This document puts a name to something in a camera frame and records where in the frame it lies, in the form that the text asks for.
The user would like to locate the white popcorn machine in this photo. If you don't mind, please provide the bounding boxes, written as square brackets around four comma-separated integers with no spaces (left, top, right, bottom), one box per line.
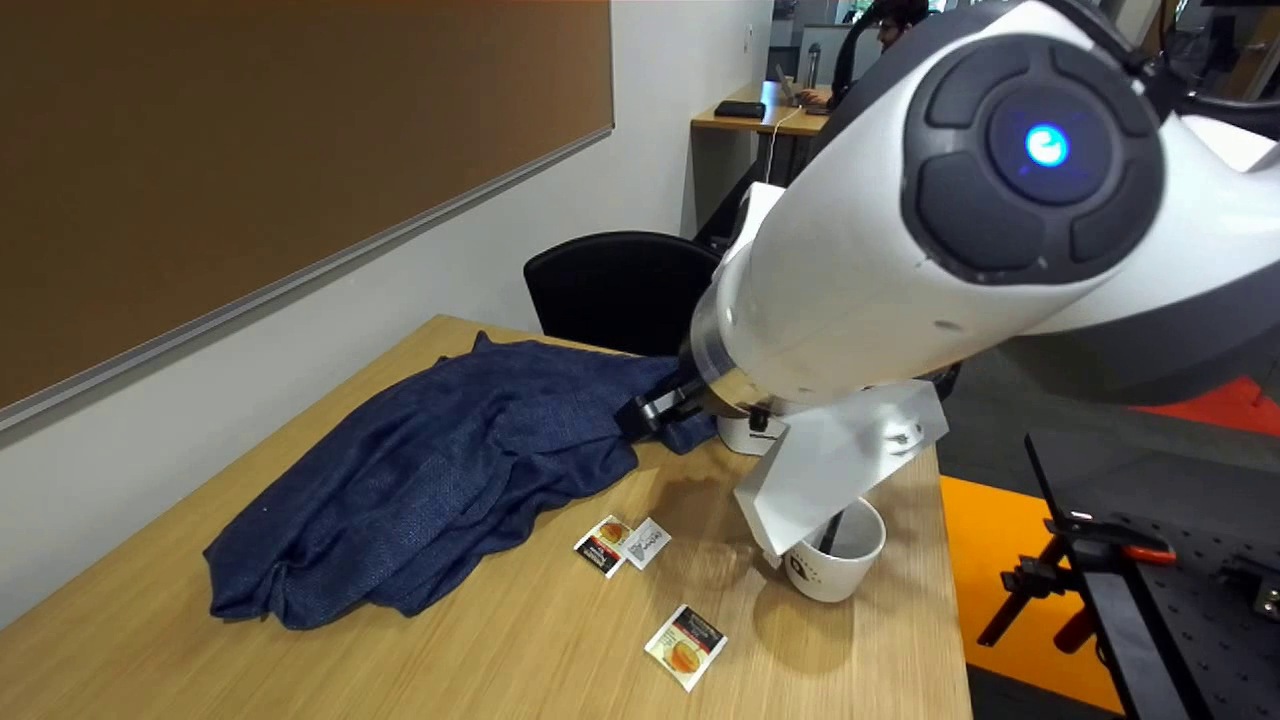
[717,408,784,455]

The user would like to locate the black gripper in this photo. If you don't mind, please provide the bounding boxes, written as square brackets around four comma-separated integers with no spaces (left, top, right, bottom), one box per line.
[732,378,948,565]

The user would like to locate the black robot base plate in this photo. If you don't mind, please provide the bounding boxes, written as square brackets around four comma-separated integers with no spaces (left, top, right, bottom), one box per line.
[1062,450,1280,720]

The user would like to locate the black office chair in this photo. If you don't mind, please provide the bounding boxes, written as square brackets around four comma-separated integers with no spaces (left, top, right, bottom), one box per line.
[523,231,718,357]

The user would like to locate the white ceramic cup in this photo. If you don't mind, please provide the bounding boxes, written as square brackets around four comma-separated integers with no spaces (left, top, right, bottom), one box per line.
[784,498,886,603]

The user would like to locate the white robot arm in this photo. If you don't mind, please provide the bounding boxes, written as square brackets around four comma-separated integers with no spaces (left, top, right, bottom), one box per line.
[689,0,1280,559]

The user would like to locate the black orange clamp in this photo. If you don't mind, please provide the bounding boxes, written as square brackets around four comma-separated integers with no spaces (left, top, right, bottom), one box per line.
[978,435,1181,648]

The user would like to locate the blue cloth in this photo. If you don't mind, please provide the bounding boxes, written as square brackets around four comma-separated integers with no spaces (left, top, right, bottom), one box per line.
[202,336,678,633]

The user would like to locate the brown cork board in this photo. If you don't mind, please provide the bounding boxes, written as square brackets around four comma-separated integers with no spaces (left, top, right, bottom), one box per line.
[0,0,611,435]

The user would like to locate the far wooden desk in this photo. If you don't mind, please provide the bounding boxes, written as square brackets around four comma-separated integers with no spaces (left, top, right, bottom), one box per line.
[689,80,822,223]

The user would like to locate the black pen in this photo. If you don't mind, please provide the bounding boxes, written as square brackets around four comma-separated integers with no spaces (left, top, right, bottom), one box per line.
[815,512,842,550]

